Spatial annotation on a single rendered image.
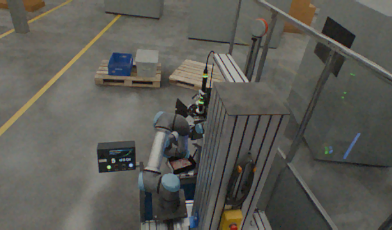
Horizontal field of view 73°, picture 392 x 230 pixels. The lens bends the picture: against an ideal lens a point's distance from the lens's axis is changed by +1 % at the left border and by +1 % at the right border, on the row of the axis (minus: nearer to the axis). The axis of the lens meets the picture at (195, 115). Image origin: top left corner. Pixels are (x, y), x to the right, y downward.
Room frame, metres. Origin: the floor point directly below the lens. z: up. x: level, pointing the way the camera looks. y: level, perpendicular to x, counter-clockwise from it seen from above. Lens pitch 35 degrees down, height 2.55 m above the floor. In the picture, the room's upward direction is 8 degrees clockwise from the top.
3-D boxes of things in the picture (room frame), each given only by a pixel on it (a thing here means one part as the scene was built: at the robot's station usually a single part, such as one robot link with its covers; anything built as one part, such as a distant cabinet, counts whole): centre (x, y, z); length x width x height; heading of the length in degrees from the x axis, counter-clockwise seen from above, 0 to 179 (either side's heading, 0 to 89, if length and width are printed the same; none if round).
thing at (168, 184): (1.12, 0.10, 1.20); 0.13 x 0.12 x 0.14; 85
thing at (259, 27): (2.50, -0.48, 1.88); 0.16 x 0.07 x 0.16; 52
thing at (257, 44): (2.50, -0.48, 0.90); 0.08 x 0.06 x 1.80; 52
